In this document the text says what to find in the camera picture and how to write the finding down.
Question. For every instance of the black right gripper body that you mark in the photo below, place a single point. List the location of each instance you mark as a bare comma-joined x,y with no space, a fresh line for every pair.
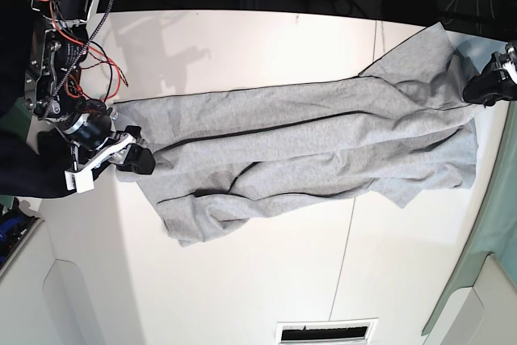
88,132

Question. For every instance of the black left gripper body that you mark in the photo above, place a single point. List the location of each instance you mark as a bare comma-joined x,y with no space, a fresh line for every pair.
503,66

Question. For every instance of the grey t-shirt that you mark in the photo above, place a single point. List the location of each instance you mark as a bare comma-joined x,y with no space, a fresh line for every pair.
222,158

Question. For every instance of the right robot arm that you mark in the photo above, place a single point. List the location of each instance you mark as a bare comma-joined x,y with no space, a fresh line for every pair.
63,38

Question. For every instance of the dark navy cloth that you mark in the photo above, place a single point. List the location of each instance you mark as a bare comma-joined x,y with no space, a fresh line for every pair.
23,171

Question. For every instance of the blue objects in bin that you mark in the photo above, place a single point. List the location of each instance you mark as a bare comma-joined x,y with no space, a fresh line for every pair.
15,223

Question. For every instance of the white vent slot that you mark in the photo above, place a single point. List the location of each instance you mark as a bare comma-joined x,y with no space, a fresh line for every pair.
331,332

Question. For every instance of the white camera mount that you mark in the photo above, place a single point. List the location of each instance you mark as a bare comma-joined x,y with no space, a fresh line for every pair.
115,150

